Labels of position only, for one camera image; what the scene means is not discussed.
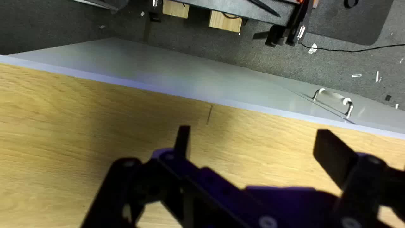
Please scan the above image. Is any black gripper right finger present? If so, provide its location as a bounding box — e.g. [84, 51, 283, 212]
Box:
[313, 128, 405, 228]

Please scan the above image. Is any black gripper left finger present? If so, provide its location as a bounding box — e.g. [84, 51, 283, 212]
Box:
[82, 124, 271, 228]

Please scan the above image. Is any white base cabinet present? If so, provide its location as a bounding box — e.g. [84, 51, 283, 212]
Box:
[0, 37, 405, 141]

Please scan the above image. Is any dark floor mat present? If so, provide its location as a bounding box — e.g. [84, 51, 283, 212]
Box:
[306, 0, 397, 47]

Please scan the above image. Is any black stand leg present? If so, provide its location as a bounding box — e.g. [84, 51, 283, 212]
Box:
[265, 0, 312, 48]

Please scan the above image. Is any light wooden block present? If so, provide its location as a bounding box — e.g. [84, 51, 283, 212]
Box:
[208, 10, 245, 34]
[163, 0, 192, 21]

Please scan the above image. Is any grey metal platform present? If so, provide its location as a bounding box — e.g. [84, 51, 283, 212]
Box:
[185, 0, 297, 24]

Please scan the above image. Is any silver cabinet handle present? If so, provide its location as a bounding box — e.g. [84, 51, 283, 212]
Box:
[312, 88, 356, 119]

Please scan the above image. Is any black floor cable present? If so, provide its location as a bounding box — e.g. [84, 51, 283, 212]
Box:
[297, 40, 405, 55]

